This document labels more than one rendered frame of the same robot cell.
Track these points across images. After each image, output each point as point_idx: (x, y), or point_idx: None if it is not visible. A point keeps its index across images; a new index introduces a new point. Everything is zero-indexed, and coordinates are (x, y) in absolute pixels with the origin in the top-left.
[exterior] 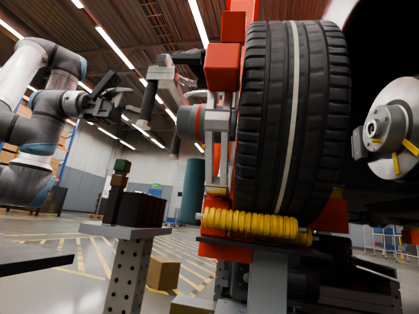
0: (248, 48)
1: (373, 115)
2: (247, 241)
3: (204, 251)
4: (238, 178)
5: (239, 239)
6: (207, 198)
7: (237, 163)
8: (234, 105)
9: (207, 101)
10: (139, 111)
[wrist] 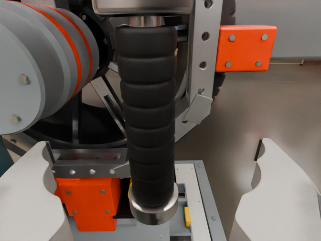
0: (234, 12)
1: (123, 19)
2: None
3: (116, 221)
4: (178, 142)
5: (120, 181)
6: (110, 181)
7: (187, 133)
8: (69, 6)
9: (212, 87)
10: (51, 185)
